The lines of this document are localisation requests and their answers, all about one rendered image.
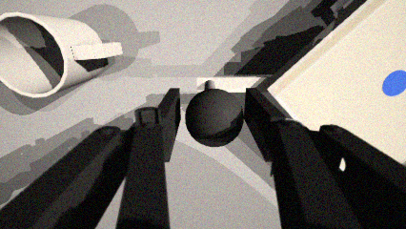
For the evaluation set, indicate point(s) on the white mug with handle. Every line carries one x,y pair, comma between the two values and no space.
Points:
31,62

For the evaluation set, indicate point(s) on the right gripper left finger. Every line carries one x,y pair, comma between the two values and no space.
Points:
75,194

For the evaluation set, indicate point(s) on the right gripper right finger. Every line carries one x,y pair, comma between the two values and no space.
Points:
308,191

